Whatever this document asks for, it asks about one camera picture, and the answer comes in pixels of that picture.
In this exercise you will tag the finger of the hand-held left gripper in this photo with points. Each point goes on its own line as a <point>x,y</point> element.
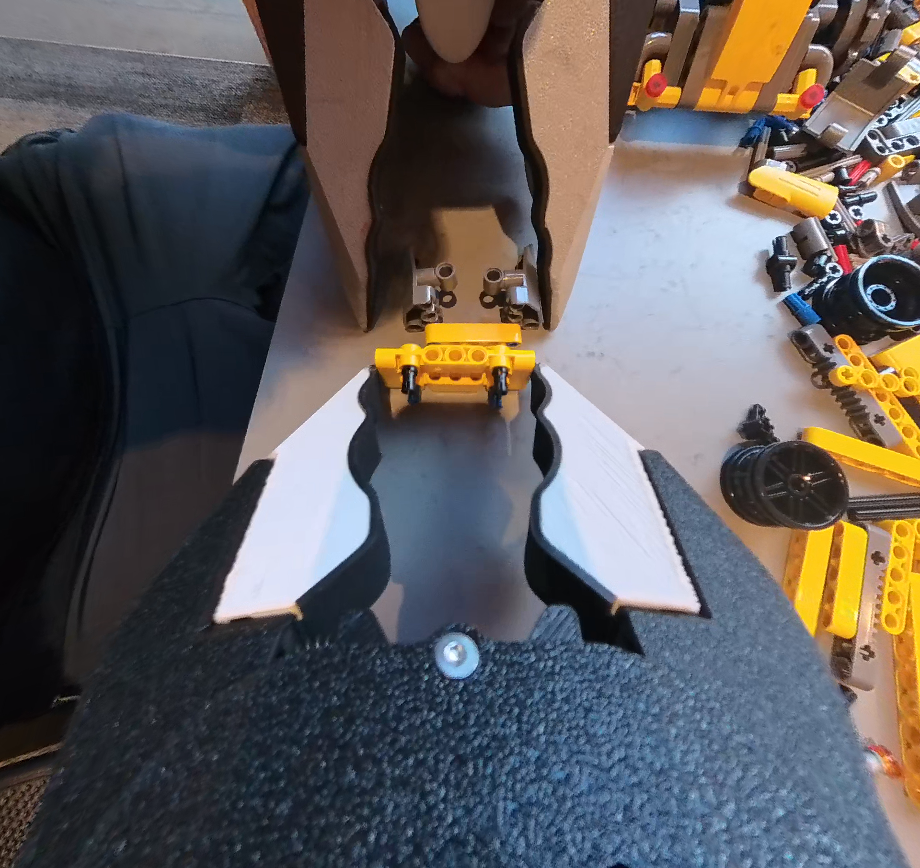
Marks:
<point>575,128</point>
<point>345,128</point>

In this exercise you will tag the yellow black brick vehicle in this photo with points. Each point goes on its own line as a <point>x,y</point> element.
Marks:
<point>755,20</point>

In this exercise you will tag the grey desk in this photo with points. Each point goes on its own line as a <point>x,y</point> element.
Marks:
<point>683,343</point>

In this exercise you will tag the person's left hand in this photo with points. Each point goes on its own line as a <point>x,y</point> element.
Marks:
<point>467,85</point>

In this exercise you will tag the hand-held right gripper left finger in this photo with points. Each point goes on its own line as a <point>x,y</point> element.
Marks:
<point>302,523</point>

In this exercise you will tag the grey brick bucket assembly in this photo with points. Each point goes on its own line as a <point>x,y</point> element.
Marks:
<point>474,334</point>

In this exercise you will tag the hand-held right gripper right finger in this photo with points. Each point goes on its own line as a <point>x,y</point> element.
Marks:
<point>611,523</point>

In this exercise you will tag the pile of loose brick pieces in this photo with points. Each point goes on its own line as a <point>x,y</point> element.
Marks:
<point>862,394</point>

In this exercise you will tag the small orange white piece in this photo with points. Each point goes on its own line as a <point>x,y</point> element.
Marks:
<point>884,764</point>

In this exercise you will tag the black spoked wheel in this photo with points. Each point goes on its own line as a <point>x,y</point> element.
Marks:
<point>790,483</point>

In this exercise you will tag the small black connector piece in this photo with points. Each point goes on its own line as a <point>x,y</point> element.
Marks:
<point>758,426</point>
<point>781,264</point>

